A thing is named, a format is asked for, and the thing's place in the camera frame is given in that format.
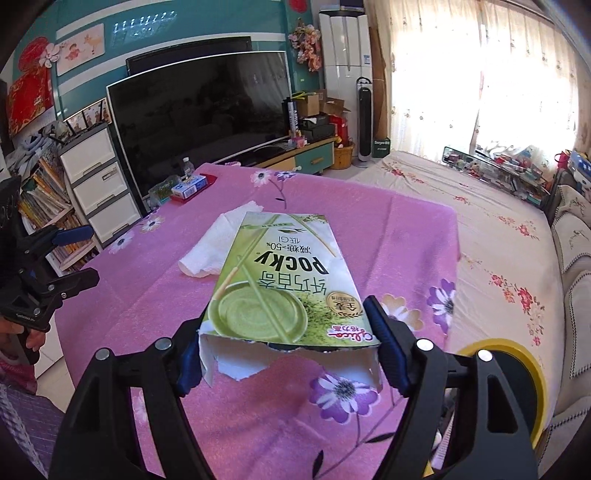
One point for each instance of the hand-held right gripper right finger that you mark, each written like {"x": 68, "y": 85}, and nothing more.
{"x": 385, "y": 341}

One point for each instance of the white standing air conditioner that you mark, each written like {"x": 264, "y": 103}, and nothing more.
{"x": 344, "y": 69}

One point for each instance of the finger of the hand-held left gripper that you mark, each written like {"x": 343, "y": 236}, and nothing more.
{"x": 69, "y": 286}
{"x": 69, "y": 235}

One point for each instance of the white paper towel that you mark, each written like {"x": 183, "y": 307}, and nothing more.
{"x": 207, "y": 249}

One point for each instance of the clear water bottle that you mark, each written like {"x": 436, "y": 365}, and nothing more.
{"x": 187, "y": 167}

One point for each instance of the cardboard boxes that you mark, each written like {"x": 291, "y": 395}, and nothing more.
{"x": 318, "y": 104}

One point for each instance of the black printed cylinder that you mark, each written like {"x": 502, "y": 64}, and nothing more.
{"x": 292, "y": 117}

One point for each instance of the row of photo frames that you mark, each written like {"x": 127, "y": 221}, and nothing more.
{"x": 87, "y": 115}

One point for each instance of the red wall decoration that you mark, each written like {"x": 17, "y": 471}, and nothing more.
{"x": 30, "y": 92}

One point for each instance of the beige sofa with covers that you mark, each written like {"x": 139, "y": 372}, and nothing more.
{"x": 572, "y": 258}

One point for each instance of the clutter of books and toys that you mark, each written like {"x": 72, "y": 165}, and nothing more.
{"x": 512, "y": 166}

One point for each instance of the black wall screen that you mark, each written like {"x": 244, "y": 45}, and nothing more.
{"x": 184, "y": 53}

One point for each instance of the sheer floral curtain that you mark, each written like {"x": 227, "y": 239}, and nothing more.
{"x": 461, "y": 69}

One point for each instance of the bookshelf with books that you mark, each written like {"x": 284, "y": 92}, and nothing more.
{"x": 46, "y": 203}

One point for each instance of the purple checked cloth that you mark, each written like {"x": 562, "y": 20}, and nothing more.
{"x": 27, "y": 434}

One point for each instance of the teal yellow television stand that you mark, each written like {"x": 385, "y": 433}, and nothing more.
{"x": 295, "y": 157}

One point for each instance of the white drawer unit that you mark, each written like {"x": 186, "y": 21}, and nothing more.
{"x": 104, "y": 184}

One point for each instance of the pink floral tablecloth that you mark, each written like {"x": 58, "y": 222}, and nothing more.
{"x": 369, "y": 221}

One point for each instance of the green snack box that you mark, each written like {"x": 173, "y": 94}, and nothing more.
{"x": 277, "y": 286}

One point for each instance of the red flat packet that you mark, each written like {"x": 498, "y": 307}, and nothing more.
{"x": 210, "y": 181}

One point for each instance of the small green carton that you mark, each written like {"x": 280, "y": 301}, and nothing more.
{"x": 382, "y": 147}

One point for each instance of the yellow round trash bin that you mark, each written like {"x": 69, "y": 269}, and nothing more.
{"x": 508, "y": 369}

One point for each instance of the green leafy packet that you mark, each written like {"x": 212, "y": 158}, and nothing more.
{"x": 161, "y": 191}

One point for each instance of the person's left hand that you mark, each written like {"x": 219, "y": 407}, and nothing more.
{"x": 7, "y": 339}

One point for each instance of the black box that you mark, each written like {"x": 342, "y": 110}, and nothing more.
{"x": 317, "y": 127}

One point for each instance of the glass coffee table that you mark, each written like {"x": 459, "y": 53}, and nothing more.
{"x": 461, "y": 159}

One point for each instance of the person's pink clothing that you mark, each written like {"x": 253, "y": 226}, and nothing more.
{"x": 16, "y": 374}

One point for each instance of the small blue white box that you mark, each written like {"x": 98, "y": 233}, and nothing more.
{"x": 188, "y": 188}

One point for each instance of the artificial pink flowers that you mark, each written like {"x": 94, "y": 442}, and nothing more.
{"x": 307, "y": 41}

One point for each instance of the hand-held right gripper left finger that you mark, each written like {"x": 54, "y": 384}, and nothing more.
{"x": 189, "y": 364}

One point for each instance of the large curved television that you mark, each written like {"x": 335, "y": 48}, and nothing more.
{"x": 198, "y": 120}

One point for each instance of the cartoon wall poster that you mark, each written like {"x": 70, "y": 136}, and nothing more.
{"x": 81, "y": 48}

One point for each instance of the bed with floral sheet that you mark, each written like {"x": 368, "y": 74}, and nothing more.
{"x": 485, "y": 240}

